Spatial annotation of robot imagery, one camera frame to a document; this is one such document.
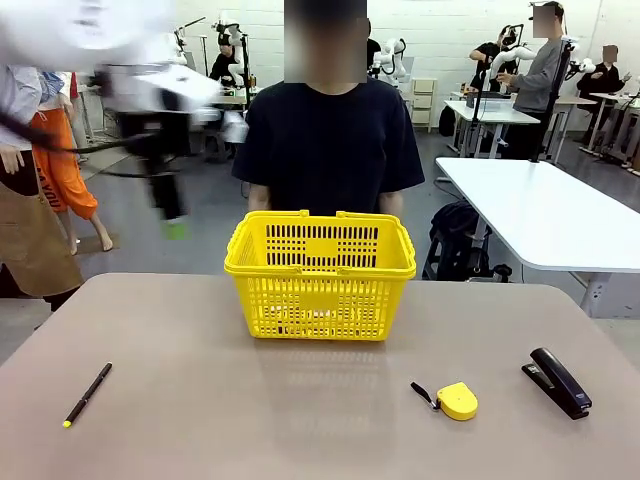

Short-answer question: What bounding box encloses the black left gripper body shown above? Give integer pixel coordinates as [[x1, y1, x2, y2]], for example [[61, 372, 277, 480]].
[[117, 110, 195, 175]]

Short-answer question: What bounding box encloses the person's right forearm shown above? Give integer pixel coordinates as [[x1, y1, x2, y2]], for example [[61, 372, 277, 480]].
[[248, 183, 273, 212]]

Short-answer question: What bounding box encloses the person's left forearm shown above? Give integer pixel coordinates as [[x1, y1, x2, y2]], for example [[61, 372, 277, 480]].
[[378, 189, 405, 217]]

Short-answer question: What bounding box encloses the seated person black shirt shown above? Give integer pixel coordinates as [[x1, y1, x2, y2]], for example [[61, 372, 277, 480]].
[[208, 42, 242, 85]]

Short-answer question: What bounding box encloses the person in dark t-shirt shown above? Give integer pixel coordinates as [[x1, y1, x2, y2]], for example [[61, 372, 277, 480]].
[[231, 0, 426, 217]]

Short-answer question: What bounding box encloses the yellow plastic shopping basket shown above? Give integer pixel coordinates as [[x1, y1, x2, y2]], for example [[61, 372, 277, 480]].
[[223, 209, 418, 343]]

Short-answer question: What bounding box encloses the person with black headset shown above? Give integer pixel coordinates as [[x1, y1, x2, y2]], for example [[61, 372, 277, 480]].
[[468, 24, 521, 94]]

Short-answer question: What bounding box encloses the standing person grey sweater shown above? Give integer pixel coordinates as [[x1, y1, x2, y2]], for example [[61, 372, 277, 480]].
[[498, 1, 567, 162]]

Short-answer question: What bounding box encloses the seated person dark jacket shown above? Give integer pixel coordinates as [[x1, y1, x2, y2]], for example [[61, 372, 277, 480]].
[[577, 44, 634, 109]]

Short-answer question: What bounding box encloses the white robot on pole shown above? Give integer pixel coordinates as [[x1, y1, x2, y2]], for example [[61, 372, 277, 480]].
[[212, 10, 252, 90]]

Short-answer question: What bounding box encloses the black pen yellow tip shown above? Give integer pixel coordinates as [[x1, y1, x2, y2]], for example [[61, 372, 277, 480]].
[[62, 361, 114, 429]]

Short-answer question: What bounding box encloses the white drawer cabinet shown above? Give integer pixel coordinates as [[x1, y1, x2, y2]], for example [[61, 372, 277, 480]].
[[410, 77, 439, 127]]

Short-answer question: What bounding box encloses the black backpack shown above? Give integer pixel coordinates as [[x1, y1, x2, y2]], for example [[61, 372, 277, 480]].
[[428, 199, 494, 281]]

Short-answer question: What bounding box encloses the black bag on floor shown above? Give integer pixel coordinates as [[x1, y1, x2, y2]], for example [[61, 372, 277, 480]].
[[438, 104, 459, 139]]

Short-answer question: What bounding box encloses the white desk with legs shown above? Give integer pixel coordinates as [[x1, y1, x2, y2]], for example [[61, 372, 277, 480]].
[[443, 98, 542, 159]]

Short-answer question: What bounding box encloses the yellow tape measure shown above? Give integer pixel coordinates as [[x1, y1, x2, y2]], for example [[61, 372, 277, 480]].
[[410, 381, 480, 421]]

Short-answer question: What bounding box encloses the large white table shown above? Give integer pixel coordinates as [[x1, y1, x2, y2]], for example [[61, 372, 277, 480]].
[[434, 156, 640, 319]]

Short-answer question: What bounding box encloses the tall black stand pole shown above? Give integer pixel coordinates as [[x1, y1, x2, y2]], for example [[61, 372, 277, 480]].
[[529, 39, 574, 164]]

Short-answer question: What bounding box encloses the grey background desk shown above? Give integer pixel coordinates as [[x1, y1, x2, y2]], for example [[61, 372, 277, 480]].
[[549, 94, 600, 166]]

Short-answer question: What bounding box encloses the black stapler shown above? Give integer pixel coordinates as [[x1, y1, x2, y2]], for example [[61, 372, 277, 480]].
[[521, 347, 593, 421]]

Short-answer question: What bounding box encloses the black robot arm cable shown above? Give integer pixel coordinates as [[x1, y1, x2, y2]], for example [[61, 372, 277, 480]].
[[0, 112, 182, 179]]

